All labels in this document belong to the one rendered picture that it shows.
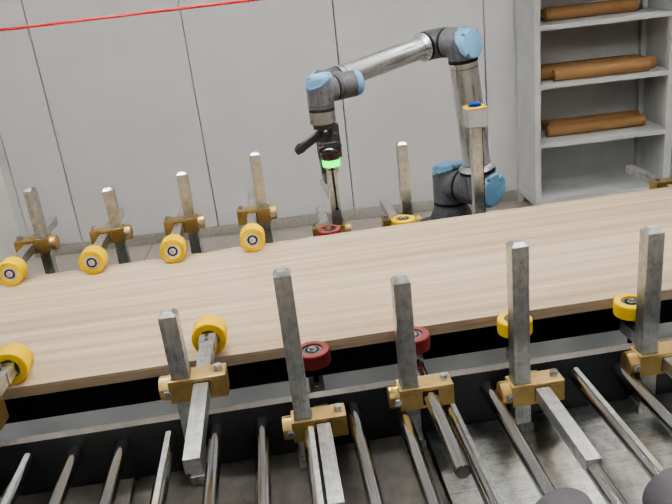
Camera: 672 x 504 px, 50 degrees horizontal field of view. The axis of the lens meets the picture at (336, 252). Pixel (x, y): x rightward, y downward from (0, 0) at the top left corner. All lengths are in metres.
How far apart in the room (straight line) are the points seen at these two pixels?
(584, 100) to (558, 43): 0.45
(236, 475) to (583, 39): 4.30
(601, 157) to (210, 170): 2.82
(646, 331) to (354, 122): 3.70
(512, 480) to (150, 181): 4.13
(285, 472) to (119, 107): 3.92
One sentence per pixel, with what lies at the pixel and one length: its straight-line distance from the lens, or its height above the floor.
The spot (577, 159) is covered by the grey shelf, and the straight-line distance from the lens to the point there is 5.49.
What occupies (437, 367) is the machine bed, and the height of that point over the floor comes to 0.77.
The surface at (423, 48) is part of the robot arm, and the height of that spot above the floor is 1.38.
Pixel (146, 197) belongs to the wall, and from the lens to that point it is 5.31.
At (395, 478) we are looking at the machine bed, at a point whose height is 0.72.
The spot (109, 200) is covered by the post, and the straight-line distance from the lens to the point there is 2.50.
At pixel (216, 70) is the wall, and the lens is 5.05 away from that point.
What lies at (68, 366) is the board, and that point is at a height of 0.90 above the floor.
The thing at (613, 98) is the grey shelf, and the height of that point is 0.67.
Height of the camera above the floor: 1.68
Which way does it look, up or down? 21 degrees down
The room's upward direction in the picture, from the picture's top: 7 degrees counter-clockwise
